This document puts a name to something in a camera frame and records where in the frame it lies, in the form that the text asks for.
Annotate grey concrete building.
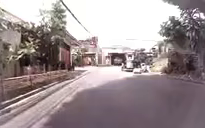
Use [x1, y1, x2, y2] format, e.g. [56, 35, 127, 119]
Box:
[0, 5, 28, 80]

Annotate red and white building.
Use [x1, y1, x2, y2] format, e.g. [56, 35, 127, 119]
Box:
[79, 36, 102, 67]

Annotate overhead wires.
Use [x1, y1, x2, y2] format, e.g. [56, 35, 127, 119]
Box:
[59, 0, 93, 35]

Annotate grey asphalt road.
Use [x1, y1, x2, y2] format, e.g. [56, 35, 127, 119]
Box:
[29, 65, 205, 128]

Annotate building with open garage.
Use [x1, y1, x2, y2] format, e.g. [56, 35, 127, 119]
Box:
[100, 45, 135, 66]

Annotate low brick wall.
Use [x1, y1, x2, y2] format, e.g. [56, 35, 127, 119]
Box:
[0, 68, 78, 105]

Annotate trees and bushes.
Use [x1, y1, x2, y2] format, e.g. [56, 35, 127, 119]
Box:
[158, 0, 205, 82]

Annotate building with red gate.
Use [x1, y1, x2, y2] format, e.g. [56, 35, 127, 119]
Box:
[49, 31, 82, 72]

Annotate pale vehicle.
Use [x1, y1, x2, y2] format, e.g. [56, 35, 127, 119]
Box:
[121, 51, 136, 72]

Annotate pale concrete gutter strip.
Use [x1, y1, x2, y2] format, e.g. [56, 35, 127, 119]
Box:
[0, 71, 90, 128]

